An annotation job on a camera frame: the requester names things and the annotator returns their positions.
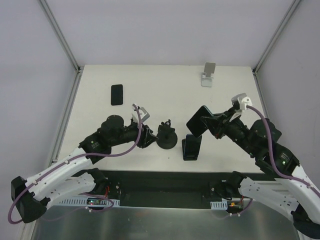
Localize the black phone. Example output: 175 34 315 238
186 105 213 138
110 84 124 106

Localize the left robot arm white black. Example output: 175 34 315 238
7 115 157 225

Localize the right aluminium frame post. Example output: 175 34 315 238
252 0 303 76

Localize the silver metal phone stand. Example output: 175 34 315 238
200 62 216 88

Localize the right white cable duct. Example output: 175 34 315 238
210 200 228 211

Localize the blue phone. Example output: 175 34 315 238
182 134 202 161

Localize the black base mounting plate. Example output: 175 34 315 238
76 168 246 209

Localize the white cable duct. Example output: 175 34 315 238
210 200 228 211
50 196 120 208

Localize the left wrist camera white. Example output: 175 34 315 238
130 103 150 124

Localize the left white cable duct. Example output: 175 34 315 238
50 196 120 208

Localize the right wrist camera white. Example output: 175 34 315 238
231 93 253 120

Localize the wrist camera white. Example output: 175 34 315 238
231 93 253 120
130 103 150 124

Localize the aluminium frame post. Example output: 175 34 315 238
252 0 303 76
37 0 83 74

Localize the left aluminium frame post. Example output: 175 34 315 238
37 0 83 74

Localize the black round-base clamp stand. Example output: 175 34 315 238
156 119 178 150

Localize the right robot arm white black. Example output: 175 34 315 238
200 112 320 240

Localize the black folding phone stand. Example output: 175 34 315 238
182 138 201 161

